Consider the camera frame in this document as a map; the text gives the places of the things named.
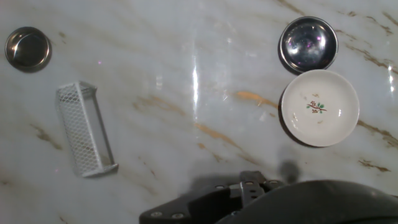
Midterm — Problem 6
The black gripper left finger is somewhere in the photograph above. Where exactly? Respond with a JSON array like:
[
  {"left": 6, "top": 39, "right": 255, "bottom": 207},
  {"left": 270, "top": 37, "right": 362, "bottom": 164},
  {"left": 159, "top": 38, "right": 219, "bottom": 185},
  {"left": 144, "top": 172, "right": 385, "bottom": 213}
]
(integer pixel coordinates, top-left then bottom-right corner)
[{"left": 139, "top": 184, "right": 243, "bottom": 224}]

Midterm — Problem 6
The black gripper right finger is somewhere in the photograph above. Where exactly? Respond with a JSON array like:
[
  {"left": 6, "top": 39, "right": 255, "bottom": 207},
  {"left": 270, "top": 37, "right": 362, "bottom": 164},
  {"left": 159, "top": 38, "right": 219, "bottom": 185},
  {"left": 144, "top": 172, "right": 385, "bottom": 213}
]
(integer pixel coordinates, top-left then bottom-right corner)
[{"left": 238, "top": 170, "right": 284, "bottom": 207}]

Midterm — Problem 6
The small round metal dish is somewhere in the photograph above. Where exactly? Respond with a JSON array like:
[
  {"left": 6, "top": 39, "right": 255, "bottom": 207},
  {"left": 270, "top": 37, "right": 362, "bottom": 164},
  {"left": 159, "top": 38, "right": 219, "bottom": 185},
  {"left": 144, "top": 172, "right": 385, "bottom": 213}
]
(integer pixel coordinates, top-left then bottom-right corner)
[
  {"left": 278, "top": 16, "right": 339, "bottom": 75},
  {"left": 4, "top": 26, "right": 52, "bottom": 73}
]

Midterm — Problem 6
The white round plate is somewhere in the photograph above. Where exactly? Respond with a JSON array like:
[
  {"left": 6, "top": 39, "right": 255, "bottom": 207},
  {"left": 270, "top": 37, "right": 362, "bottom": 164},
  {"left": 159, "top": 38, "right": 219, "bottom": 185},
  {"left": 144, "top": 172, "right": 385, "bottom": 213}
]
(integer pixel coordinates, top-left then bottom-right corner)
[{"left": 279, "top": 68, "right": 361, "bottom": 148}]

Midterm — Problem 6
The clear plastic box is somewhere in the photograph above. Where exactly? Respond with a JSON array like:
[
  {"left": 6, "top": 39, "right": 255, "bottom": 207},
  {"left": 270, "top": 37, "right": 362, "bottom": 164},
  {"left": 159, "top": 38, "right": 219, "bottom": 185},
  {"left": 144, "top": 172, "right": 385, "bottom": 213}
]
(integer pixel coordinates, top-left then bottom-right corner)
[{"left": 55, "top": 80, "right": 119, "bottom": 179}]

